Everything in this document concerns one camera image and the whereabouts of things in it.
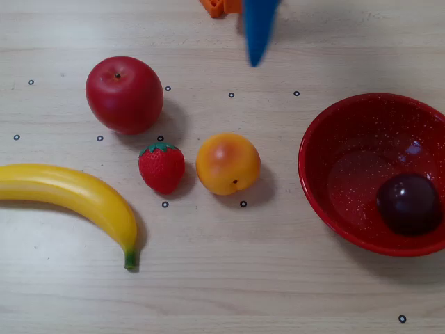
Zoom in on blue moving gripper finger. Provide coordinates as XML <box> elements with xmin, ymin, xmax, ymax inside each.
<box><xmin>243</xmin><ymin>0</ymin><xmax>283</xmax><ymax>68</ymax></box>

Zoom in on dark purple toy plum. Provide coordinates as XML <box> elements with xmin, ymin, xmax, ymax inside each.
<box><xmin>375</xmin><ymin>173</ymin><xmax>444</xmax><ymax>237</ymax></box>

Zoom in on red speckled enamel bowl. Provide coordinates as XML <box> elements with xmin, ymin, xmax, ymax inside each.
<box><xmin>297</xmin><ymin>92</ymin><xmax>445</xmax><ymax>258</ymax></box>

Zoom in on yellow orange toy peach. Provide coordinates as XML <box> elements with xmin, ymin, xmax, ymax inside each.
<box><xmin>195</xmin><ymin>132</ymin><xmax>262</xmax><ymax>196</ymax></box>

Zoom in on red toy apple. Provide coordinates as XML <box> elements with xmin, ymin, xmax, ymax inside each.
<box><xmin>85</xmin><ymin>56</ymin><xmax>165</xmax><ymax>136</ymax></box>

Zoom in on red toy strawberry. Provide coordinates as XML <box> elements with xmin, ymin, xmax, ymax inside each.
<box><xmin>138</xmin><ymin>141</ymin><xmax>186</xmax><ymax>196</ymax></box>

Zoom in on yellow toy banana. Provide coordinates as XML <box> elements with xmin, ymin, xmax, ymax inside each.
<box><xmin>0</xmin><ymin>163</ymin><xmax>140</xmax><ymax>271</ymax></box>

